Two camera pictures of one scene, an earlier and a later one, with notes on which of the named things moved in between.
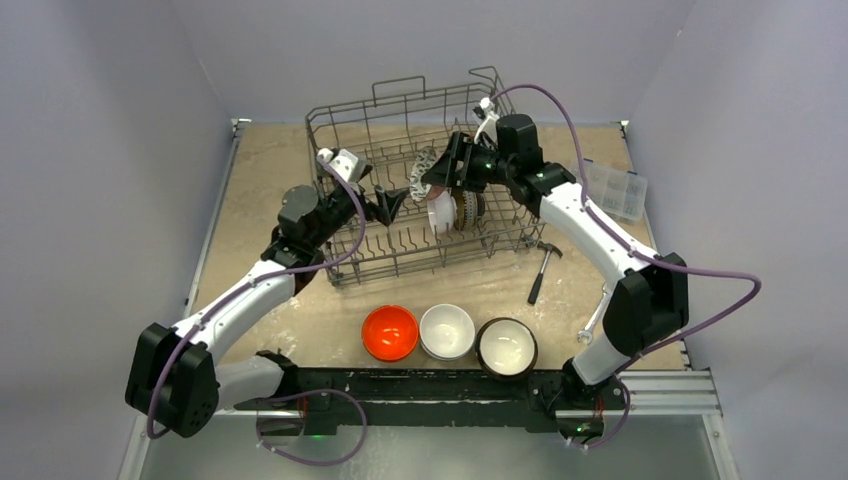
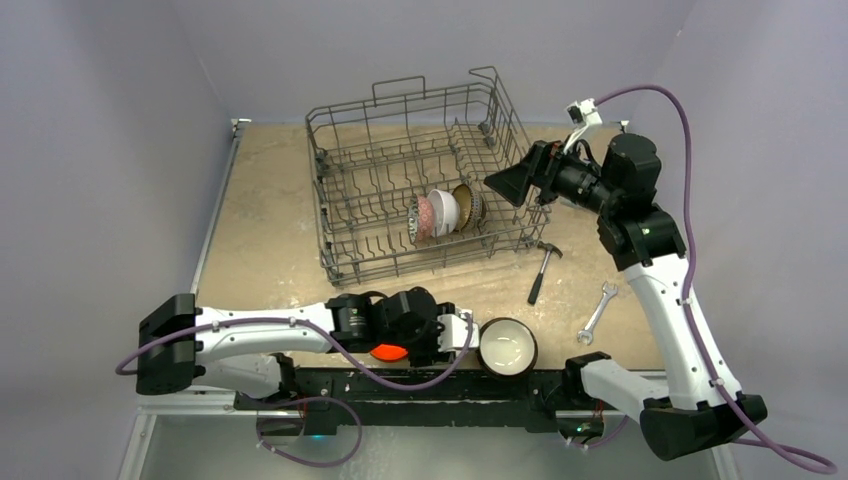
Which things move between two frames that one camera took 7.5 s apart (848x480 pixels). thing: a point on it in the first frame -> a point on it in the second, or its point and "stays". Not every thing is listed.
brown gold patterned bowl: x=469 y=207 stays
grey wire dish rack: x=399 y=134 stays
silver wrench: x=586 y=333 stays
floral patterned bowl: x=418 y=189 -> x=420 y=218
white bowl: x=442 y=211 stays
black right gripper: x=454 y=162 -> x=542 y=171
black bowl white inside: x=506 y=349 stays
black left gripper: x=388 y=203 -> x=430 y=353
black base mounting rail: x=423 y=397 stays
